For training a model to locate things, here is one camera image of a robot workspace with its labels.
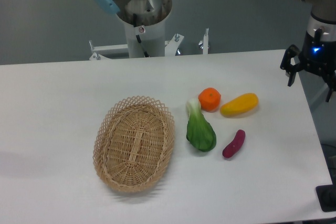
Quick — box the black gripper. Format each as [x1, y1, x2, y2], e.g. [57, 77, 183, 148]
[280, 28, 335, 102]

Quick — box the purple sweet potato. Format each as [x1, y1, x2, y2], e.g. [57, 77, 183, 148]
[222, 130, 246, 158]

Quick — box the yellow mango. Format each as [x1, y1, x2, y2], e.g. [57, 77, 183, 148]
[220, 93, 259, 116]

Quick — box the orange tangerine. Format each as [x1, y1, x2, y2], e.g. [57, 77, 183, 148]
[198, 87, 222, 112]

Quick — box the green bok choy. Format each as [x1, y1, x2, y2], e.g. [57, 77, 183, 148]
[186, 98, 216, 152]

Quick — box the oval woven wicker basket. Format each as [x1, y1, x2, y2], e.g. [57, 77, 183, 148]
[93, 96, 175, 193]

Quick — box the black base plate at right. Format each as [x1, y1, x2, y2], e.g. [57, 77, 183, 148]
[316, 185, 335, 212]

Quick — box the white metal mounting frame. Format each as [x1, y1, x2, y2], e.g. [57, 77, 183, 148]
[88, 28, 211, 60]

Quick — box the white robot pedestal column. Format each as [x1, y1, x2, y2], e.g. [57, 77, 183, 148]
[118, 0, 172, 44]

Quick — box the black cable on pedestal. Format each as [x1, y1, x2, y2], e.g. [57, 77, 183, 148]
[132, 13, 150, 58]

